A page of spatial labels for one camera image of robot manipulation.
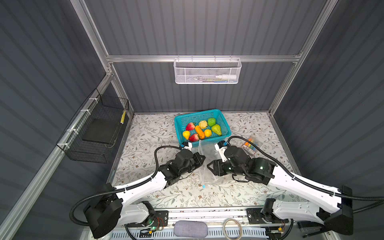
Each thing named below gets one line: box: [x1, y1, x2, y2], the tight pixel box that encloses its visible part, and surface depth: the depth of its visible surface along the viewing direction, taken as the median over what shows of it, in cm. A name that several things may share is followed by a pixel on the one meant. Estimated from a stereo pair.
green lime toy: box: [207, 117, 216, 127], surface depth 110 cm
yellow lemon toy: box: [204, 129, 212, 138], surface depth 106 cm
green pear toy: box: [211, 124, 223, 136], surface depth 107 cm
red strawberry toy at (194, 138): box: [189, 133, 200, 142], surface depth 103 cm
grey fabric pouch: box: [173, 220, 208, 238], surface depth 69 cm
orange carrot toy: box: [195, 125, 206, 140], surface depth 106 cm
